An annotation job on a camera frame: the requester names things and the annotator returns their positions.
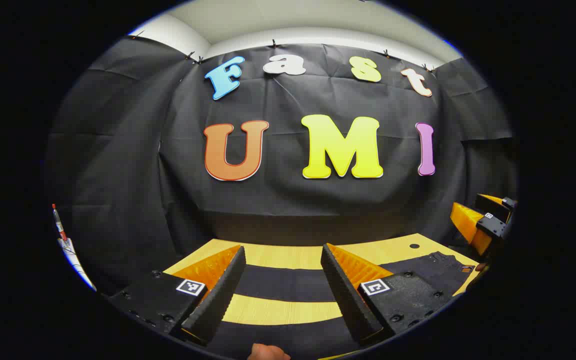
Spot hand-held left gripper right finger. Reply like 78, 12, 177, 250
320, 243, 463, 347

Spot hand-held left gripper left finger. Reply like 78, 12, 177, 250
107, 245, 247, 347

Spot black jeans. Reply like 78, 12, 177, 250
203, 251, 480, 360

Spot red tipped pen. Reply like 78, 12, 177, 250
51, 203, 70, 242

